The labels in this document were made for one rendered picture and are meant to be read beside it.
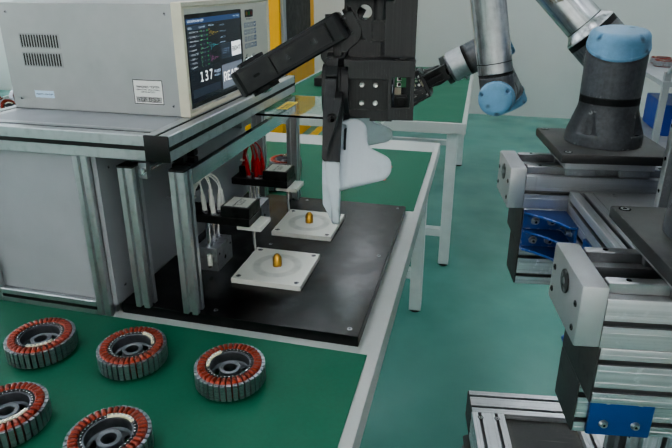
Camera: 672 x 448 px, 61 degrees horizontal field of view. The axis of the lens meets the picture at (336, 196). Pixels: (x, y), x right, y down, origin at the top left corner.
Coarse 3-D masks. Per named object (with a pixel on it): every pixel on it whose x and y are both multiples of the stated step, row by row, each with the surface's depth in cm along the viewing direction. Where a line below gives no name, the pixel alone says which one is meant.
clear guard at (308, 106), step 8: (288, 96) 153; (296, 96) 153; (304, 96) 153; (312, 96) 153; (320, 96) 153; (280, 104) 143; (296, 104) 143; (304, 104) 143; (312, 104) 143; (320, 104) 143; (264, 112) 134; (272, 112) 134; (280, 112) 134; (288, 112) 134; (296, 112) 134; (304, 112) 134; (312, 112) 134; (320, 112) 134
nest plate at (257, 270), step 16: (256, 256) 126; (272, 256) 126; (288, 256) 126; (304, 256) 126; (240, 272) 119; (256, 272) 119; (272, 272) 119; (288, 272) 119; (304, 272) 119; (288, 288) 115
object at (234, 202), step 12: (216, 204) 123; (228, 204) 118; (240, 204) 118; (252, 204) 118; (204, 216) 118; (216, 216) 118; (228, 216) 117; (240, 216) 117; (252, 216) 118; (264, 216) 122; (216, 228) 125; (240, 228) 118; (252, 228) 117
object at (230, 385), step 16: (208, 352) 93; (224, 352) 93; (240, 352) 93; (256, 352) 93; (208, 368) 89; (224, 368) 91; (240, 368) 91; (256, 368) 89; (208, 384) 86; (224, 384) 86; (240, 384) 86; (256, 384) 88; (224, 400) 86
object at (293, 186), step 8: (272, 168) 141; (280, 168) 141; (288, 168) 141; (240, 176) 142; (248, 176) 141; (264, 176) 139; (272, 176) 139; (280, 176) 138; (288, 176) 139; (240, 184) 141; (248, 184) 141; (256, 184) 140; (264, 184) 140; (272, 184) 139; (280, 184) 139; (288, 184) 139; (296, 184) 142; (256, 192) 147
